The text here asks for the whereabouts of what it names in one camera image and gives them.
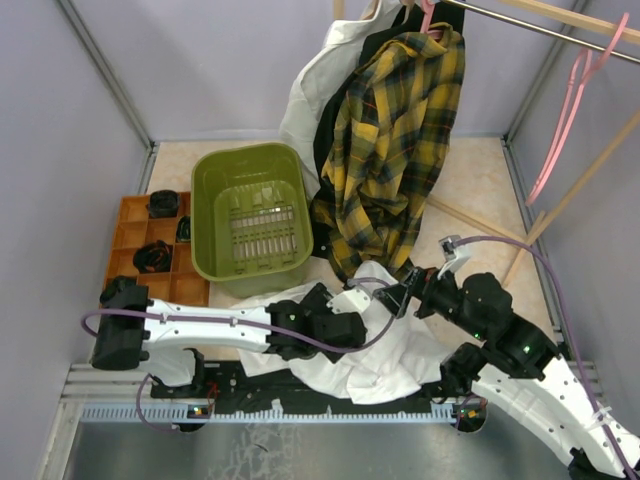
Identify yellow plaid shirt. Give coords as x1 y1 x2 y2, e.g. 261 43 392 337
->
311 22 465 280

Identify pink hanger with plaid shirt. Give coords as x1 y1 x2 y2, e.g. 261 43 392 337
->
420 0 443 41

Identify wooden rack frame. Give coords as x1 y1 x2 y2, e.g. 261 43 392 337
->
332 0 640 289

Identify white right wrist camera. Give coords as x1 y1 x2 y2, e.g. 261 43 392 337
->
437 235 471 279

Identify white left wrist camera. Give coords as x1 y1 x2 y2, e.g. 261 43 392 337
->
327 287 372 314

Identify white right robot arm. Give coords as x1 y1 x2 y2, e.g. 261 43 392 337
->
374 268 639 479

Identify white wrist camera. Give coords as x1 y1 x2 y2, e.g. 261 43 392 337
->
437 235 471 279
327 287 372 314

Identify black rolled belt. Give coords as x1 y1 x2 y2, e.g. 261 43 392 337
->
132 240 173 274

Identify metal hanging rod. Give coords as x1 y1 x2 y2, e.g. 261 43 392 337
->
439 0 640 67

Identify orange compartment tray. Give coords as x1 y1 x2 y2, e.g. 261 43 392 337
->
100 192 209 307

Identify cream white hanging garment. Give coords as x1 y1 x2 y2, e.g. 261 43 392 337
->
279 1 401 176

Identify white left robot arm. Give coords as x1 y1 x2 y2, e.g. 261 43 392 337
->
91 283 372 397

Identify pink plastic hanger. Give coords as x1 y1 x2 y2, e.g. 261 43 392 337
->
525 12 630 206

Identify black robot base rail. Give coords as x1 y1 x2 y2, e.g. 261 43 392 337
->
151 361 471 415

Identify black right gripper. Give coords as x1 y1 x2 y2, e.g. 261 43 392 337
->
375 259 488 340

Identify green plastic basket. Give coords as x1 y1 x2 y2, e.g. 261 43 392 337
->
190 143 313 298

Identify white collared shirt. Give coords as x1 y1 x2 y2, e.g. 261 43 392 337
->
237 259 451 406

